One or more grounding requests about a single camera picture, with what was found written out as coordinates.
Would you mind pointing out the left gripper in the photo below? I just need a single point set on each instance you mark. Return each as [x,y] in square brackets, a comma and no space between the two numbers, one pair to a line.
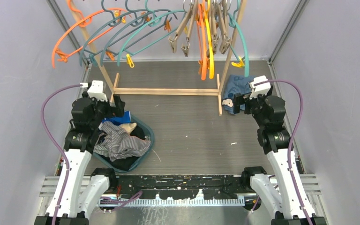
[117,110]

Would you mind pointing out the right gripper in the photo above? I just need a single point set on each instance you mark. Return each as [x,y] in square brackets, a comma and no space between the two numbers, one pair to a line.
[239,99]

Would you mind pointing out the blue underwear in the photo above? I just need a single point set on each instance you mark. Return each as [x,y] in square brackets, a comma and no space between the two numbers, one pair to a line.
[126,118]

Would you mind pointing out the beige underwear with navy trim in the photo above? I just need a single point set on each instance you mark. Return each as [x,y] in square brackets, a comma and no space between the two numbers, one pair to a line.
[128,127]

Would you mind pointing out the grey striped underwear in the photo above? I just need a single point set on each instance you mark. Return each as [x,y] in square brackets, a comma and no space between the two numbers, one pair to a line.
[116,143]

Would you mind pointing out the orange plastic clip hanger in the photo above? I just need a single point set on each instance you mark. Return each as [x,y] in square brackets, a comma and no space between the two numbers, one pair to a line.
[81,23]

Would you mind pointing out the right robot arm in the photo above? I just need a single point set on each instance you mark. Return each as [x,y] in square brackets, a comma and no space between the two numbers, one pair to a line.
[288,204]

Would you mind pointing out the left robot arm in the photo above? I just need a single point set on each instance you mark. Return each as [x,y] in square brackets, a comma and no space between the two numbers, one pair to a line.
[70,205]

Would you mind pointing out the orange hanging hanger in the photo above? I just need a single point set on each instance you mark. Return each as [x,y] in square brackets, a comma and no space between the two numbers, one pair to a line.
[202,41]

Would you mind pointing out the right teal hanger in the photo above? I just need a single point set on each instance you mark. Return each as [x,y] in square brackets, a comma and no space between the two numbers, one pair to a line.
[242,62]

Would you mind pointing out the yellow hanging hanger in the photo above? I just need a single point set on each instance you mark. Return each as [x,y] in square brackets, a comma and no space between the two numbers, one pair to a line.
[206,8]

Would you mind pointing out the blue patterned cloth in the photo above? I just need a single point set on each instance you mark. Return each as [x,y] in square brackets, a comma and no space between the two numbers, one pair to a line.
[235,84]

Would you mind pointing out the teal laundry basket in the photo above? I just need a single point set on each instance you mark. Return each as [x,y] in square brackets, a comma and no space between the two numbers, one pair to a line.
[148,133]

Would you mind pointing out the black garment in basket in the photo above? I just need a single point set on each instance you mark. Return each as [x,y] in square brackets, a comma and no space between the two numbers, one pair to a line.
[128,163]

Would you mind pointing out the beige wooden hangers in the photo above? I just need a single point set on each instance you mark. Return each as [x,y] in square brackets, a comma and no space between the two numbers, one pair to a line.
[218,17]

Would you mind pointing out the wooden hanger rack frame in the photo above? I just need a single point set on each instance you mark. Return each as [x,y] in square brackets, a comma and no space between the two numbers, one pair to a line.
[221,61]

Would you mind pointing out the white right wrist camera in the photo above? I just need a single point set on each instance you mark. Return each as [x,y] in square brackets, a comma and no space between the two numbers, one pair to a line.
[259,86]

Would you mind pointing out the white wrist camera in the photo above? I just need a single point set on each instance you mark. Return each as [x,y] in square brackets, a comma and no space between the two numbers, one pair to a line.
[259,86]
[96,90]

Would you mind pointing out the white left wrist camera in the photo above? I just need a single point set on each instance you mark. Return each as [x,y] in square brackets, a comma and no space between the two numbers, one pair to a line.
[96,90]

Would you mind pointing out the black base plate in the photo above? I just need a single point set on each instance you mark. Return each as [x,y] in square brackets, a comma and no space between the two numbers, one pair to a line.
[179,187]

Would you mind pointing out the white slotted cable duct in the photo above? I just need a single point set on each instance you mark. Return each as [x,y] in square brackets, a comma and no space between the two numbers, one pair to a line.
[197,202]

